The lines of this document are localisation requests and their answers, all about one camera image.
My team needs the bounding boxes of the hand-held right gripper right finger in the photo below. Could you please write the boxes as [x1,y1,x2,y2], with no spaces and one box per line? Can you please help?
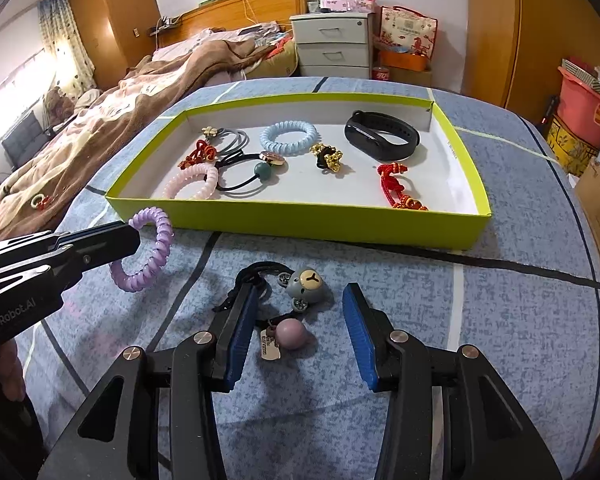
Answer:
[342,283,563,480]

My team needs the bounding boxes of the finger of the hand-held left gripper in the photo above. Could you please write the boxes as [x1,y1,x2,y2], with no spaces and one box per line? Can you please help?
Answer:
[0,223,142,262]
[0,246,140,291]

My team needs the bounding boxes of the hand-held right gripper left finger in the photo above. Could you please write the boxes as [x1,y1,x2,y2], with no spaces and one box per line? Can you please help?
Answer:
[37,284,260,480]

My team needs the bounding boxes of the pink ball hair tie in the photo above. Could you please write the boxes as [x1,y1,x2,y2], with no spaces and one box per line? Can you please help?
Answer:
[254,317,311,361]

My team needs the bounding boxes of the purple spiral hair tie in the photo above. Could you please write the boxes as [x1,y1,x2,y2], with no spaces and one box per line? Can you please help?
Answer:
[109,206,175,293]

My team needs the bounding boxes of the grey bear hair tie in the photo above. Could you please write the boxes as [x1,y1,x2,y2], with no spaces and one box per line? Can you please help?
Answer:
[212,260,333,316]

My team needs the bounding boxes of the small red knot charm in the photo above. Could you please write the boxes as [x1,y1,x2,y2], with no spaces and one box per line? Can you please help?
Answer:
[177,140,216,171]

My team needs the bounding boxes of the pink spiral hair tie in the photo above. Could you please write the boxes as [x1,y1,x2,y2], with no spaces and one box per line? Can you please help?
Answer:
[161,164,220,201]

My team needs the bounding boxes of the green cardboard box tray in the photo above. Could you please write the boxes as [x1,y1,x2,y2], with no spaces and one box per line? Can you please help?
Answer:
[104,91,492,251]

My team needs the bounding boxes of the red tassel knot charm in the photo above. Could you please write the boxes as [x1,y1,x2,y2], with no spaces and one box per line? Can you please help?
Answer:
[376,162,429,211]

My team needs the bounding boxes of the green ball black hair tie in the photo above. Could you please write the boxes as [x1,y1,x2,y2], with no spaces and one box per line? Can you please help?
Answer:
[215,150,287,196]

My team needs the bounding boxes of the gold charm black hair tie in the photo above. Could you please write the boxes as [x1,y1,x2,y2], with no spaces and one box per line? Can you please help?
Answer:
[310,142,345,175]

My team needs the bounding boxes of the blue spiral hair tie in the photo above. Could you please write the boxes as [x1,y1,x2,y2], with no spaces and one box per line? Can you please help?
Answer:
[260,121,320,158]

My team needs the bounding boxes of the person's left hand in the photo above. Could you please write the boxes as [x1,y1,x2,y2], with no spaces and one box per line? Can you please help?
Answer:
[0,337,27,407]

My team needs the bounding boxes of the dark chair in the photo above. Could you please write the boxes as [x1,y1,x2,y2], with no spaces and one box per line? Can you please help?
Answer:
[2,110,48,168]

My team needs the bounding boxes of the brown blanket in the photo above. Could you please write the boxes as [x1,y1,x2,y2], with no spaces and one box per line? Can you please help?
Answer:
[0,35,301,246]

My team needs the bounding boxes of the blue plaid cloth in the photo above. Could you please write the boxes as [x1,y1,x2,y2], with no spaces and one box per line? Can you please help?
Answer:
[15,76,600,480]

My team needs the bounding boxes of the dotted curtain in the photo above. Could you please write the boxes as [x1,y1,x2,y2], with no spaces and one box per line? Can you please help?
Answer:
[37,0,98,96]

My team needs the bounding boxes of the black smart wristband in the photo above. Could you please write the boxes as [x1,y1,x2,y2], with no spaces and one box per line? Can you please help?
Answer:
[344,110,421,161]

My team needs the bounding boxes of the wooden wardrobe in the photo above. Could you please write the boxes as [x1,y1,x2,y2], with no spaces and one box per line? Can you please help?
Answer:
[67,0,161,93]

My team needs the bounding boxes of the power strip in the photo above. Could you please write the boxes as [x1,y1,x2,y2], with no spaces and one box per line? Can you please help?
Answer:
[150,16,183,36]

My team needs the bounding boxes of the small cardboard box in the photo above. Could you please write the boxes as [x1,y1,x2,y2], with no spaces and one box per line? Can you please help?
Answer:
[390,67,433,86]

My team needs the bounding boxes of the wooden headboard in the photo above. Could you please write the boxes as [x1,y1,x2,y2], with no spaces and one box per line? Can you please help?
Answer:
[152,0,306,48]

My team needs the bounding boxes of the orange box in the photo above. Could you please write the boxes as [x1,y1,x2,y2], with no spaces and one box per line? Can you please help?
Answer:
[380,50,428,72]

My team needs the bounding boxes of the yellow patterned tin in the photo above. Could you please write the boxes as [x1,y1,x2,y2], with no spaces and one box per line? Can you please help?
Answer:
[547,115,600,176]

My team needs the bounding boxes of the white drawer nightstand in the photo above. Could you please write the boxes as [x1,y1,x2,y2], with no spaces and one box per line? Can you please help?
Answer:
[289,12,372,80]

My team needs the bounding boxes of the red patterned gift bag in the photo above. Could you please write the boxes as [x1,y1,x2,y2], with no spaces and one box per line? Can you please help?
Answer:
[377,5,438,58]

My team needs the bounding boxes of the pink boxes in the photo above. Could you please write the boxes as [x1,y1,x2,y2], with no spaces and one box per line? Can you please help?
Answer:
[307,0,378,15]

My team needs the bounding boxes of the striped flat box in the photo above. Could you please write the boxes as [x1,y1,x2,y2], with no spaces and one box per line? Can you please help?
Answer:
[560,58,600,91]

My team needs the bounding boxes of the wooden door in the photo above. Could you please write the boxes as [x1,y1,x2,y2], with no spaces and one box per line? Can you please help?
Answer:
[466,0,600,126]

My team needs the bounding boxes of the grey flower hair tie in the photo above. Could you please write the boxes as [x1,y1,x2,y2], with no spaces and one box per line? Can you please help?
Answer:
[200,125,248,153]

